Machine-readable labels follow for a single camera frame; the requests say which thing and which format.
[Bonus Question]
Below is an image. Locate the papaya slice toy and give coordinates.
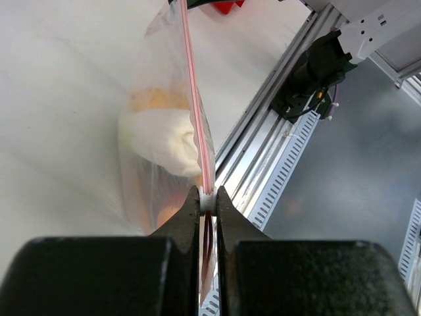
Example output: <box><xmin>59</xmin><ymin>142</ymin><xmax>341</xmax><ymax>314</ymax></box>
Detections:
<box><xmin>150</xmin><ymin>174</ymin><xmax>203</xmax><ymax>230</ymax></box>

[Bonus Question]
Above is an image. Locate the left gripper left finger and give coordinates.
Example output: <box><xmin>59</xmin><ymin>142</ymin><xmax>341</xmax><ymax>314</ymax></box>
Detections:
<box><xmin>1</xmin><ymin>187</ymin><xmax>199</xmax><ymax>315</ymax></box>

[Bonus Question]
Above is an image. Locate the white slotted cable duct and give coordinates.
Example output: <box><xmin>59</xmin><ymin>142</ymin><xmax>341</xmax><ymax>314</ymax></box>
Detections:
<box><xmin>244</xmin><ymin>111</ymin><xmax>319</xmax><ymax>230</ymax></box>

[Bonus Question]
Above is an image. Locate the red plastic bin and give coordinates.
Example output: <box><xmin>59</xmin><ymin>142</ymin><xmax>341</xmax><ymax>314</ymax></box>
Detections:
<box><xmin>209</xmin><ymin>1</ymin><xmax>244</xmax><ymax>15</ymax></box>

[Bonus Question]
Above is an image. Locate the clear zip top bag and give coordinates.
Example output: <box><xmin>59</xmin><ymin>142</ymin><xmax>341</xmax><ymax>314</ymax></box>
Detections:
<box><xmin>118</xmin><ymin>1</ymin><xmax>217</xmax><ymax>296</ymax></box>

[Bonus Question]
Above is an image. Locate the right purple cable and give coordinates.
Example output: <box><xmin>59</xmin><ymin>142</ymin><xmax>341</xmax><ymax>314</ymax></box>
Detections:
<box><xmin>324</xmin><ymin>84</ymin><xmax>343</xmax><ymax>121</ymax></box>

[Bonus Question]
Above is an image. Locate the aluminium shelf frame background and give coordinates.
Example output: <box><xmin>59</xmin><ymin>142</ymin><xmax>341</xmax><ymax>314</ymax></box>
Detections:
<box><xmin>368</xmin><ymin>0</ymin><xmax>421</xmax><ymax>297</ymax></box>

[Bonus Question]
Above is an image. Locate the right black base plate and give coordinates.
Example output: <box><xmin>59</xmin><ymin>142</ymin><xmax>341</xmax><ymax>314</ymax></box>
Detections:
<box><xmin>270</xmin><ymin>63</ymin><xmax>328</xmax><ymax>124</ymax></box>

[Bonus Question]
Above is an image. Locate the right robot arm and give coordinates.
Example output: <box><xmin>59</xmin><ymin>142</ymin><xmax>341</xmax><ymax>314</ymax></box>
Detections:
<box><xmin>287</xmin><ymin>1</ymin><xmax>420</xmax><ymax>96</ymax></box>

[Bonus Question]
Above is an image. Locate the white green leek toy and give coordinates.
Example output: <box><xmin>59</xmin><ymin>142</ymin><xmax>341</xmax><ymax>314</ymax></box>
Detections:
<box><xmin>118</xmin><ymin>109</ymin><xmax>201</xmax><ymax>177</ymax></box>

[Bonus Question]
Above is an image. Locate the yellow ginger root toy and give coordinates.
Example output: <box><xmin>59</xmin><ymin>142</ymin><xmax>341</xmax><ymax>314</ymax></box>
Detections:
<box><xmin>129</xmin><ymin>87</ymin><xmax>190</xmax><ymax>113</ymax></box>

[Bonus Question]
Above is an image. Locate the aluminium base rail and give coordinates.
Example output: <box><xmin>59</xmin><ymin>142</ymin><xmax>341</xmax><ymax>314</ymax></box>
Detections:
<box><xmin>216</xmin><ymin>4</ymin><xmax>341</xmax><ymax>215</ymax></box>

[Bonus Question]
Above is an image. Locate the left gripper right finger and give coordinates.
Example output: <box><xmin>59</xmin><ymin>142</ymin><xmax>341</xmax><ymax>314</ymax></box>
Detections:
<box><xmin>216</xmin><ymin>188</ymin><xmax>416</xmax><ymax>315</ymax></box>

